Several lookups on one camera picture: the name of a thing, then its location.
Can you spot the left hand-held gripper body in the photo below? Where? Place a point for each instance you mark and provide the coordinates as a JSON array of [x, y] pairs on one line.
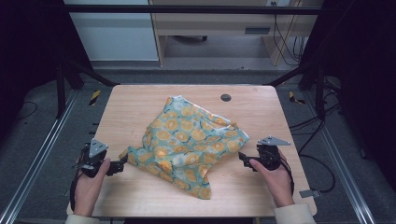
[[95, 161]]

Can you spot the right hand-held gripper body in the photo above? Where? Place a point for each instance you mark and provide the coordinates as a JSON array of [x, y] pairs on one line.
[[269, 155]]

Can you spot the teal orange-patterned garment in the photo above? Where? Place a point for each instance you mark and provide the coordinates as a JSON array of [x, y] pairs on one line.
[[186, 146]]

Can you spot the person's right hand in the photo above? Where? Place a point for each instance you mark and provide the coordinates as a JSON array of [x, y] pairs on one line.
[[280, 183]]

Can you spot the person's left hand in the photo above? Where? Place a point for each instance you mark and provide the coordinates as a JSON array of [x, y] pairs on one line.
[[85, 194]]

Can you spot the dark round table grommet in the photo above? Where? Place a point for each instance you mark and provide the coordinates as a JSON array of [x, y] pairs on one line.
[[225, 97]]

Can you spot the yellow black floor tape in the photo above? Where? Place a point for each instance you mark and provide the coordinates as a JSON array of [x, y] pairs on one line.
[[293, 97]]

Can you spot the black metal stand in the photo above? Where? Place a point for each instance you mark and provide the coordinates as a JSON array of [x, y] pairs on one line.
[[319, 93], [60, 90]]

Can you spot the white cabinet panel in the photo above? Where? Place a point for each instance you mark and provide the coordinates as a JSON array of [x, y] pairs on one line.
[[115, 37]]

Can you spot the aluminium floor rail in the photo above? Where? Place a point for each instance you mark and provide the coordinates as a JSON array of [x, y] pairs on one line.
[[345, 174], [37, 155]]

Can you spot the black horizontal frame bar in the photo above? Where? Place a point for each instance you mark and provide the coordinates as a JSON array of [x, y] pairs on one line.
[[186, 9]]

